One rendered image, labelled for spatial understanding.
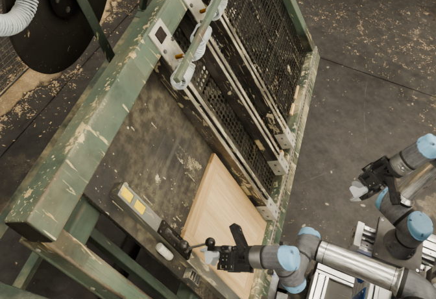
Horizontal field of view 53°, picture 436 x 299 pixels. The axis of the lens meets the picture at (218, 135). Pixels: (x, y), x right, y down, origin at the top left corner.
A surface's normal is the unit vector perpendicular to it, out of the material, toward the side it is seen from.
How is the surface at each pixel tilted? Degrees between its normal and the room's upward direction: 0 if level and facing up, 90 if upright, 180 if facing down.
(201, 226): 55
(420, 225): 7
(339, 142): 0
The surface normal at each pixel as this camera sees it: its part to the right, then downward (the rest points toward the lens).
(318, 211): 0.11, -0.60
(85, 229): 0.84, -0.11
